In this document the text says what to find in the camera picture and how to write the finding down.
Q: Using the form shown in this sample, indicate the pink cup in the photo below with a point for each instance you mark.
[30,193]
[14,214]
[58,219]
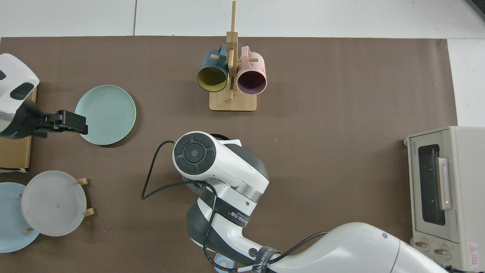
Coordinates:
[252,81]

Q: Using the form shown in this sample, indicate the wooden plate rack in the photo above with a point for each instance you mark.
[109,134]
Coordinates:
[89,212]

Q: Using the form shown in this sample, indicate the black flat object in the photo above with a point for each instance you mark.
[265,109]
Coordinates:
[478,7]

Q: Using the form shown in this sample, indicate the pale toaster oven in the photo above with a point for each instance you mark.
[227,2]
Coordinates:
[466,182]

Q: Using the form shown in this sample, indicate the small blue round thing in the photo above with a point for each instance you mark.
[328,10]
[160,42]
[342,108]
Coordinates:
[221,262]

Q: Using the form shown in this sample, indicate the light blue plate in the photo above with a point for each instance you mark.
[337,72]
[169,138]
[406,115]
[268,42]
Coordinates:
[11,227]

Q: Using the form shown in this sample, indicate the wooden cup stand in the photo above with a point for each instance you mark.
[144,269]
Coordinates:
[233,102]

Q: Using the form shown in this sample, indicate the dark teal cup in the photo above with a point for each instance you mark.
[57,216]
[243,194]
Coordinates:
[212,77]

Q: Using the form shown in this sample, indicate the grey plate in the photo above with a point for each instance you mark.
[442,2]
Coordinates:
[53,203]

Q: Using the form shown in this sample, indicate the teal plate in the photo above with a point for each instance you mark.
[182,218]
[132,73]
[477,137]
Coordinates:
[108,113]

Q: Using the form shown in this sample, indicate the brown table cloth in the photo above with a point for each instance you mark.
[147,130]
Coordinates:
[322,94]

